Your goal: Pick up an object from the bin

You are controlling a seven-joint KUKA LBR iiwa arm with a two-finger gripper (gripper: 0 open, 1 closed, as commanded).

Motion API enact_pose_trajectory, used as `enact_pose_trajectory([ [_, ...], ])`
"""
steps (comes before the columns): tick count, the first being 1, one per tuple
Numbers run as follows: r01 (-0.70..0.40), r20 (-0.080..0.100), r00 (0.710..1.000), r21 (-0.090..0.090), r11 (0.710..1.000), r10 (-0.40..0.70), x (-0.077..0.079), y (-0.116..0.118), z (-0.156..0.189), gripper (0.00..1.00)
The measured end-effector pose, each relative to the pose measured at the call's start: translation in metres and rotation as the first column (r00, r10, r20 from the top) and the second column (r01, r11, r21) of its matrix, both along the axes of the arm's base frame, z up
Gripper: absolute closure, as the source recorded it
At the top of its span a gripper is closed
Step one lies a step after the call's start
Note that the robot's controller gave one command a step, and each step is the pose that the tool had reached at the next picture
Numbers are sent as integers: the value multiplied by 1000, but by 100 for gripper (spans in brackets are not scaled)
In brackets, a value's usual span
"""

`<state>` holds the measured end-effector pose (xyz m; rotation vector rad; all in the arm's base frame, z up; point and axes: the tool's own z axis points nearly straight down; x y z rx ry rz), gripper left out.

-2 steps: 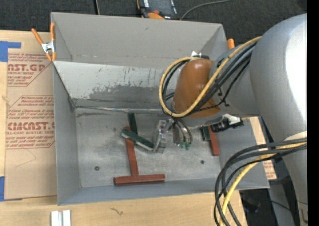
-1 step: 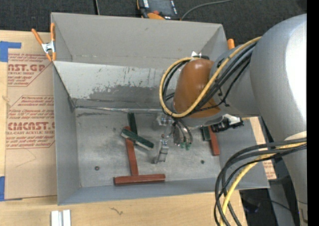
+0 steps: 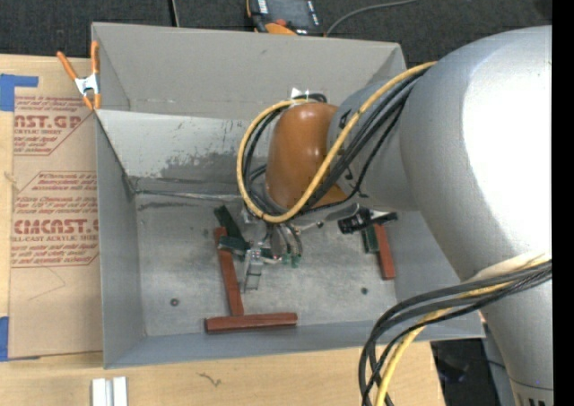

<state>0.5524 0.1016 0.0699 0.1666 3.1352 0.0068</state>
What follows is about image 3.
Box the red-brown flat block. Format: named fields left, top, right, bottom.
left=213, top=226, right=246, bottom=318
left=372, top=223, right=397, bottom=281
left=204, top=311, right=300, bottom=335

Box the dark green flat block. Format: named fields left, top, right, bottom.
left=217, top=235, right=251, bottom=256
left=360, top=225, right=382, bottom=255
left=213, top=204, right=244, bottom=240

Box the grey metal bin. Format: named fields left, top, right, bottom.
left=91, top=22, right=487, bottom=370

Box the brown cardboard board red print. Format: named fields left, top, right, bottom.
left=0, top=53, right=105, bottom=363

